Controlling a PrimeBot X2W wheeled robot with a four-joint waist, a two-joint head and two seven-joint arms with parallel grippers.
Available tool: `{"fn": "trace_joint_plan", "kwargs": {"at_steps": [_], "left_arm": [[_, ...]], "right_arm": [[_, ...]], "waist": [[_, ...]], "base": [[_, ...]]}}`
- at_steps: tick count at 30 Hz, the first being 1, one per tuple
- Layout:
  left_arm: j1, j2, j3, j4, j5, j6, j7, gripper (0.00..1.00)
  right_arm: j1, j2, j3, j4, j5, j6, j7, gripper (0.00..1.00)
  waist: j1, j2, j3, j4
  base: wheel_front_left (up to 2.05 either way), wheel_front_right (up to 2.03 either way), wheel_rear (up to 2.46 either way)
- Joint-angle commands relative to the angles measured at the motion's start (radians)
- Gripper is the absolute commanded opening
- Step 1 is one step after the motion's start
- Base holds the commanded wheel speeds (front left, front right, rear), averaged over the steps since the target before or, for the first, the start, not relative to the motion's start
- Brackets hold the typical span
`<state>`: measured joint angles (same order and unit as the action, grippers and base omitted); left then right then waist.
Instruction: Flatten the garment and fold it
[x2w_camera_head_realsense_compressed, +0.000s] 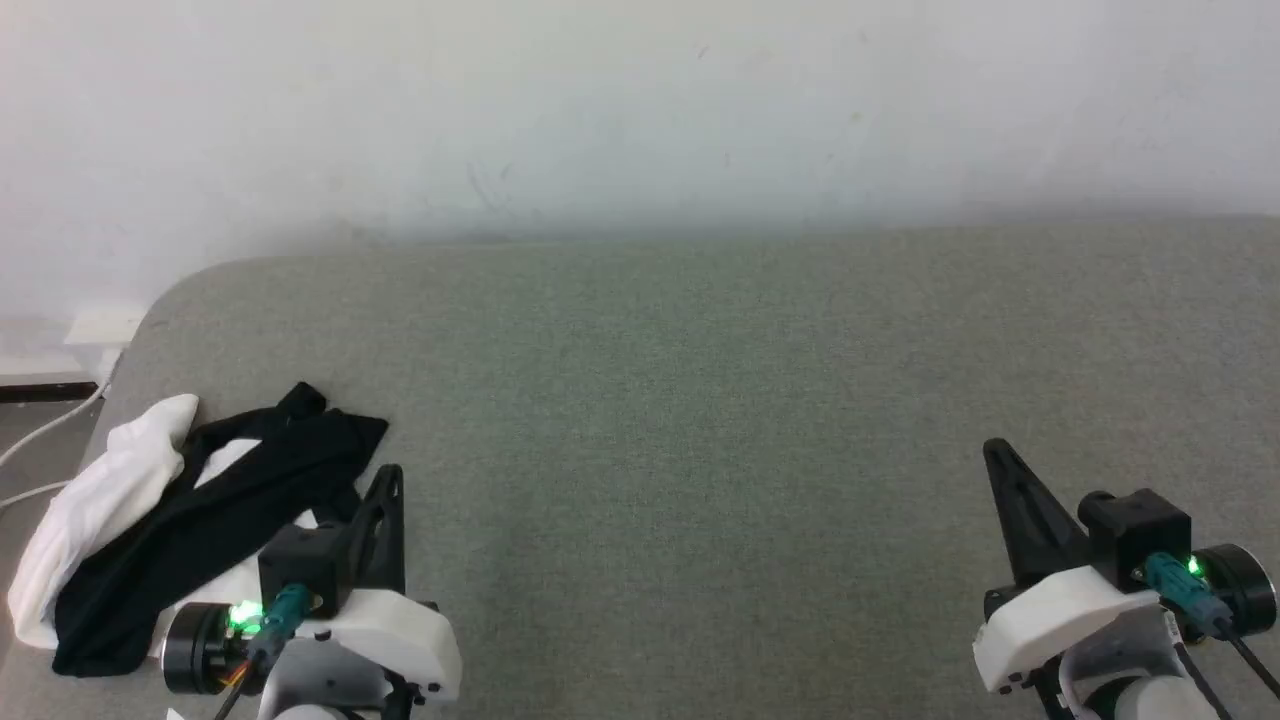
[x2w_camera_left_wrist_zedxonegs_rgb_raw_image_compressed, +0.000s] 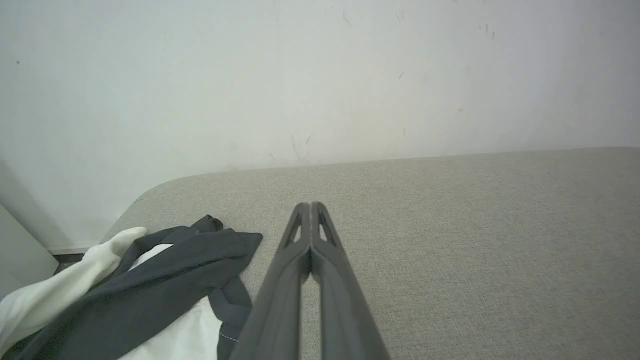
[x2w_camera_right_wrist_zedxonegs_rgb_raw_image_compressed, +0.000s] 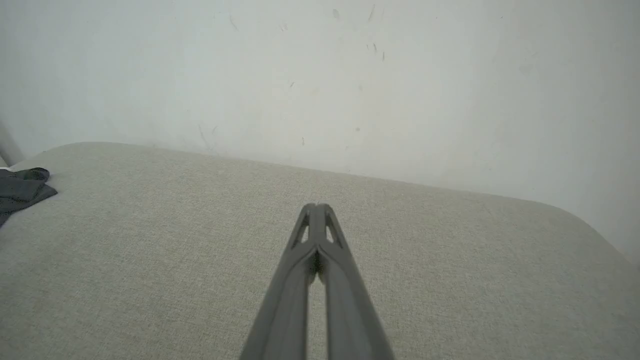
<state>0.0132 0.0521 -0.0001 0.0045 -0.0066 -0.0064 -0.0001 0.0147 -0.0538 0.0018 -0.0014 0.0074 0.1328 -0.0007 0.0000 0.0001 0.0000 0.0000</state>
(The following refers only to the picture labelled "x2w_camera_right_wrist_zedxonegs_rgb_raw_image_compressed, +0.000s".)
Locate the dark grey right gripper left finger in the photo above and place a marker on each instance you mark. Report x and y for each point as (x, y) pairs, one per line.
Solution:
(285, 300)

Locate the white and black cartoon shirt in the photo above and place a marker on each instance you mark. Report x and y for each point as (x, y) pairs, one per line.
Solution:
(20, 192)

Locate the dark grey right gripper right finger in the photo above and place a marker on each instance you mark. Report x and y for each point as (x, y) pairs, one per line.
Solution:
(350, 310)

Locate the grey fabric sofa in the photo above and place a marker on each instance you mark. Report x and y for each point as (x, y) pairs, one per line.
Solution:
(450, 280)

